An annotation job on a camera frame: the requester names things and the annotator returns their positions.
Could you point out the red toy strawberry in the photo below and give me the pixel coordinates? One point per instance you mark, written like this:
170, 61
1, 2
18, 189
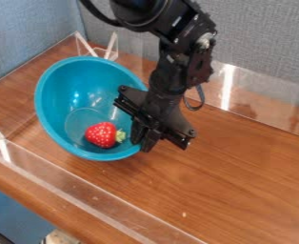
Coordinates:
104, 135

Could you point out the clear acrylic barrier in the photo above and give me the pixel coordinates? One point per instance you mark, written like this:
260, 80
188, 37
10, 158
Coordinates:
253, 95
77, 206

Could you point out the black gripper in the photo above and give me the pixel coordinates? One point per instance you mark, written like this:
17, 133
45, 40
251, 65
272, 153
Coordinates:
156, 117

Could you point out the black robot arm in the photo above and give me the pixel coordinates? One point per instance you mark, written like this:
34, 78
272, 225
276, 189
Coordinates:
185, 32

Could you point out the blue bowl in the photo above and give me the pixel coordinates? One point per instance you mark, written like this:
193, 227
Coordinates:
74, 98

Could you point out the clear acrylic back barrier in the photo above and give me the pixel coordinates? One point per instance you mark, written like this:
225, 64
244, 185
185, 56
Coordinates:
253, 95

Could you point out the clear acrylic front barrier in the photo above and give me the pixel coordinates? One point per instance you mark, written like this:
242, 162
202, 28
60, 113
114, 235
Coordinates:
77, 206

